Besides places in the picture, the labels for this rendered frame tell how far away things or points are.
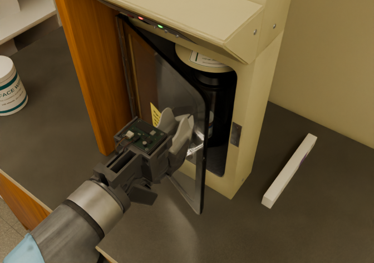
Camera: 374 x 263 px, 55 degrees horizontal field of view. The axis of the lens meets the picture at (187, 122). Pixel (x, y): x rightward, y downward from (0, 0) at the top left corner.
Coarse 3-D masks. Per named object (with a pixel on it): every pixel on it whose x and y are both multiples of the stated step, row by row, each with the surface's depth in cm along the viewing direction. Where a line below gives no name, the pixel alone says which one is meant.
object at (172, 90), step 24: (144, 48) 70; (144, 72) 76; (168, 72) 65; (144, 96) 83; (168, 96) 70; (192, 96) 61; (144, 120) 91; (192, 144) 71; (192, 168) 76; (192, 192) 83
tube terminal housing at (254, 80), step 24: (264, 0) 53; (288, 0) 62; (144, 24) 73; (264, 24) 57; (192, 48) 69; (264, 48) 63; (240, 72) 65; (264, 72) 69; (240, 96) 69; (264, 96) 77; (240, 120) 74; (240, 144) 79; (240, 168) 89
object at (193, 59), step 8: (176, 48) 78; (184, 48) 75; (184, 56) 75; (192, 56) 73; (200, 56) 72; (192, 64) 74; (200, 64) 73; (208, 64) 73; (216, 64) 72; (224, 64) 72; (216, 72) 73
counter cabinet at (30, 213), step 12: (0, 180) 137; (0, 192) 160; (12, 192) 138; (24, 192) 121; (12, 204) 159; (24, 204) 137; (36, 204) 121; (24, 216) 160; (36, 216) 139; (24, 228) 190
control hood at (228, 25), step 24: (120, 0) 55; (144, 0) 55; (168, 0) 55; (192, 0) 55; (216, 0) 55; (240, 0) 55; (168, 24) 52; (192, 24) 50; (216, 24) 50; (240, 24) 50; (216, 48) 54; (240, 48) 53
